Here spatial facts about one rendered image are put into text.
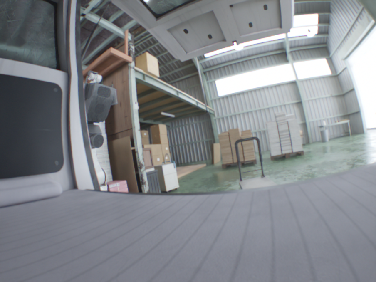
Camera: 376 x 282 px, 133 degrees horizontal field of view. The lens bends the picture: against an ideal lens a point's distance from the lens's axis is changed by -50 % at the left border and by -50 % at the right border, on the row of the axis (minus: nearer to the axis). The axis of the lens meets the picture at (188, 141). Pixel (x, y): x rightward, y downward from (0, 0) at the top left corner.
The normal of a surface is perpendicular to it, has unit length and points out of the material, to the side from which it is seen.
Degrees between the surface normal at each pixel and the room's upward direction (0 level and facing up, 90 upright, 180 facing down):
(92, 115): 125
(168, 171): 90
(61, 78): 90
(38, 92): 90
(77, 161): 90
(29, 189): 63
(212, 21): 166
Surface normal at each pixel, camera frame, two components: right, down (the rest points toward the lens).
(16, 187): 0.72, -0.60
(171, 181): 0.72, -0.15
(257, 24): 0.05, 0.96
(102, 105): 0.82, 0.44
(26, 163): 0.89, -0.17
